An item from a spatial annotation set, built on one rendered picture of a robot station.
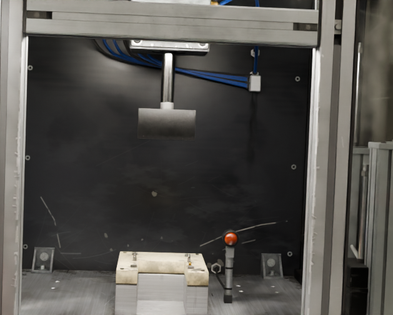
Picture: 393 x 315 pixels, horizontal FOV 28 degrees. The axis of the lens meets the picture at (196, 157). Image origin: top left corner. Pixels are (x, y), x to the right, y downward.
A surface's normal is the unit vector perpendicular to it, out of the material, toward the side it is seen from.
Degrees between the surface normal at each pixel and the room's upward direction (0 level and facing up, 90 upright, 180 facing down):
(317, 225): 90
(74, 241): 90
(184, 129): 90
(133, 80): 90
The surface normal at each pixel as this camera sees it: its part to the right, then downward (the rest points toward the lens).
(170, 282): 0.06, 0.05
